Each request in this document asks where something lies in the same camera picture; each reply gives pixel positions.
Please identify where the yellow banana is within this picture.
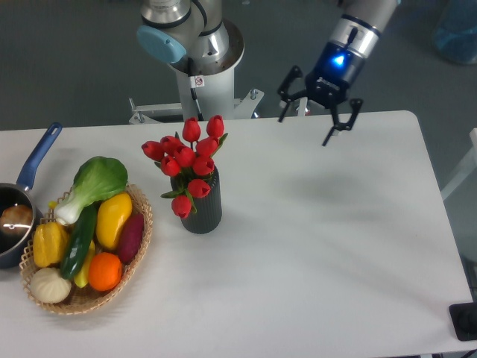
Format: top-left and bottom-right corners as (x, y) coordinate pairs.
(73, 241), (95, 289)

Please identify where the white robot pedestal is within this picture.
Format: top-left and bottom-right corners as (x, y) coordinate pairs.
(129, 19), (265, 125)

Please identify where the purple sweet potato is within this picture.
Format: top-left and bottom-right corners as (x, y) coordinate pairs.
(117, 213), (145, 264)

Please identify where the red tulip bouquet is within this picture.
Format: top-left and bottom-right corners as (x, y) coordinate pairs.
(142, 115), (227, 219)

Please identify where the black device at table edge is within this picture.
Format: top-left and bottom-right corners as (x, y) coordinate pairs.
(449, 302), (477, 342)

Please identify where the orange fruit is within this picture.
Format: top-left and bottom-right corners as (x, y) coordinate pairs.
(89, 252), (122, 292)

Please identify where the green bok choy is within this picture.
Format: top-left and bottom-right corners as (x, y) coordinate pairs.
(54, 156), (128, 225)

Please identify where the woven wicker basket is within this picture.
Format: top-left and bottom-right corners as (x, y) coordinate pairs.
(19, 183), (154, 315)

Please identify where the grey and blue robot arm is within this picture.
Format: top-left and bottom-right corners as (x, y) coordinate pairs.
(136, 1), (399, 136)

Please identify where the blue saucepan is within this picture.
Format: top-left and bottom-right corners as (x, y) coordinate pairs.
(1, 122), (63, 269)

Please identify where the yellow bell pepper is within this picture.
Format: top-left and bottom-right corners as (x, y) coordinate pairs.
(33, 222), (69, 268)

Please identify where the green cucumber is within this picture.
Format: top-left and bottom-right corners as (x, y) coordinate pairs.
(60, 204), (98, 280)

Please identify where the blue container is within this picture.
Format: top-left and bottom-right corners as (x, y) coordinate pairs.
(432, 1), (476, 65)

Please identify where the white steamed bun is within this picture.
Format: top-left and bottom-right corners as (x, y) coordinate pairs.
(30, 268), (72, 304)

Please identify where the dark grey ribbed vase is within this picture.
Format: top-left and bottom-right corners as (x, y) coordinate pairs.
(171, 169), (222, 234)

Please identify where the brown food in pan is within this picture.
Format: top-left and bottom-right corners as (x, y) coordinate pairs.
(1, 204), (33, 236)

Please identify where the black cable on pedestal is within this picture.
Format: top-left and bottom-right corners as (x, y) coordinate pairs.
(186, 57), (205, 122)

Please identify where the yellow mango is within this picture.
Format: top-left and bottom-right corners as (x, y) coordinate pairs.
(95, 192), (133, 251)

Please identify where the white furniture at right edge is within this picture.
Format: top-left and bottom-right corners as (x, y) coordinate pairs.
(440, 128), (476, 201)

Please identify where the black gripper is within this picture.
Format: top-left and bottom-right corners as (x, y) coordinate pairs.
(277, 42), (365, 146)

